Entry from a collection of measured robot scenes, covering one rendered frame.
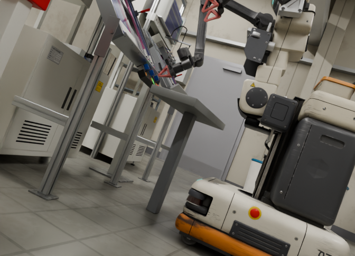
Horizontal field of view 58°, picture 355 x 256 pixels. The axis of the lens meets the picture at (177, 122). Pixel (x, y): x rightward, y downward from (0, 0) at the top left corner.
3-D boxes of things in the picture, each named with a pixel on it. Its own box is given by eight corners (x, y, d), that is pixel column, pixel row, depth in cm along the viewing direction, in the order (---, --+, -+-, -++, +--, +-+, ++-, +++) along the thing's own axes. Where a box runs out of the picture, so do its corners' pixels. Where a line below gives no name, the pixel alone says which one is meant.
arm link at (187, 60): (193, 64, 184) (194, 68, 189) (188, 54, 185) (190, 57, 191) (181, 69, 185) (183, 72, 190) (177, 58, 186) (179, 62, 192)
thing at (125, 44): (150, 81, 199) (161, 77, 198) (111, 40, 134) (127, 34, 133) (150, 80, 199) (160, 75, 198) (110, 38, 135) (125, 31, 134)
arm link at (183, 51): (202, 58, 183) (202, 64, 191) (195, 41, 186) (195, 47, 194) (182, 65, 183) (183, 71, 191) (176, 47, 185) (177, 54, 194)
